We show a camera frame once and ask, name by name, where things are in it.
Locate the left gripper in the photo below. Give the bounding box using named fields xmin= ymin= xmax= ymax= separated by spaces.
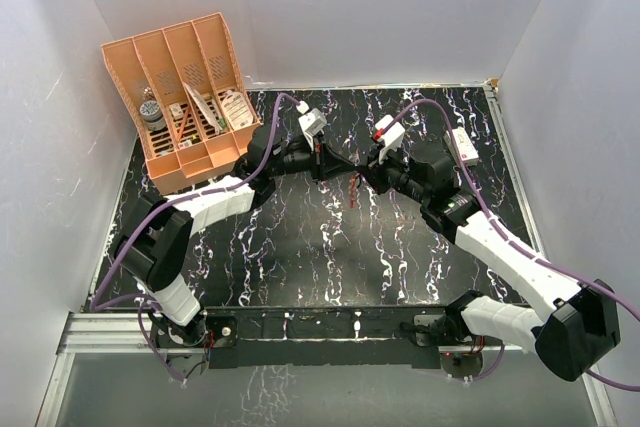
xmin=269 ymin=133 xmax=355 ymax=186

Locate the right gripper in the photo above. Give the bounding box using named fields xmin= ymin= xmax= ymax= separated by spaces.
xmin=355 ymin=141 xmax=429 ymax=205

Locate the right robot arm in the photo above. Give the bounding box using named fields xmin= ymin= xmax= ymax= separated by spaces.
xmin=359 ymin=147 xmax=620 ymax=381

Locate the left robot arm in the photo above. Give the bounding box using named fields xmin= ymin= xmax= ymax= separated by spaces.
xmin=113 ymin=126 xmax=357 ymax=347

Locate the small white cardboard box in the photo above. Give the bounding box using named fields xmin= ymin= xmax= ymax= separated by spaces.
xmin=444 ymin=127 xmax=479 ymax=167

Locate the white blister pack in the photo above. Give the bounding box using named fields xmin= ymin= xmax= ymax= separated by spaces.
xmin=221 ymin=90 xmax=254 ymax=130

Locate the white paper packet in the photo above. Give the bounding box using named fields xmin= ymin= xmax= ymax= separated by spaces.
xmin=183 ymin=82 xmax=225 ymax=135

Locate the orange pencil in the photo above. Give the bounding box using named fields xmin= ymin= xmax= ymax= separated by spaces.
xmin=177 ymin=105 xmax=192 ymax=144

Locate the orange plastic desk organizer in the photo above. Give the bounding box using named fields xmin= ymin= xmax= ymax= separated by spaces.
xmin=101 ymin=13 xmax=262 ymax=194

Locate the small white card box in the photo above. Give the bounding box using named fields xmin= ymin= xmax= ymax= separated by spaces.
xmin=169 ymin=103 xmax=184 ymax=121

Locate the round grey tin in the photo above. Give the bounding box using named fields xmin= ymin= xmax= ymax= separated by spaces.
xmin=139 ymin=100 xmax=166 ymax=131

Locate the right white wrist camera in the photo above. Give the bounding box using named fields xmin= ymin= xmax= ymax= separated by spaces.
xmin=373 ymin=114 xmax=405 ymax=164

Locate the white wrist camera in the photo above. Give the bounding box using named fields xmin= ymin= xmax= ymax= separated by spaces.
xmin=373 ymin=114 xmax=405 ymax=164
xmin=296 ymin=101 xmax=327 ymax=149

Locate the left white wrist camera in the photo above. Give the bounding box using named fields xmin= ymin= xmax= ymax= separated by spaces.
xmin=296 ymin=101 xmax=327 ymax=149

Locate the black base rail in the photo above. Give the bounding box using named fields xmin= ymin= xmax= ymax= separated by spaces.
xmin=149 ymin=304 xmax=506 ymax=371

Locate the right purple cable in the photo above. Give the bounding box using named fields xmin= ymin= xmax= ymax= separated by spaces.
xmin=372 ymin=98 xmax=640 ymax=393

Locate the purple cable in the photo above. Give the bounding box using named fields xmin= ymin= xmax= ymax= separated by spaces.
xmin=372 ymin=98 xmax=640 ymax=393
xmin=88 ymin=91 xmax=309 ymax=383

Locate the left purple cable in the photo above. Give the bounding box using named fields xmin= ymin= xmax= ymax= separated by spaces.
xmin=88 ymin=91 xmax=309 ymax=383

